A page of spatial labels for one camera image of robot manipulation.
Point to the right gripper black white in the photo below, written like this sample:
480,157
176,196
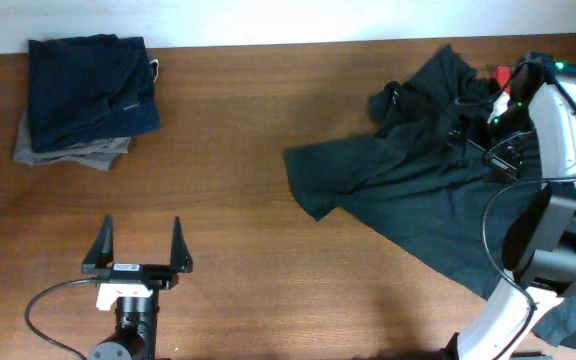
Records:
508,165

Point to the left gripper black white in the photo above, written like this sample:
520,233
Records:
163,276

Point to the dark green t-shirt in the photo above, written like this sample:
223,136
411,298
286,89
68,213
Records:
410,184

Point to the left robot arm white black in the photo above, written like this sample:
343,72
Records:
135,331

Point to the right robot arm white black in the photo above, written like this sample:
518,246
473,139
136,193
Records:
538,267

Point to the red garment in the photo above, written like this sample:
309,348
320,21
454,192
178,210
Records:
503,75

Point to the folded grey garment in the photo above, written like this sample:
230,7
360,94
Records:
98,154

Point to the folded navy blue garment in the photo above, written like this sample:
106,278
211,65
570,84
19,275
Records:
84,89

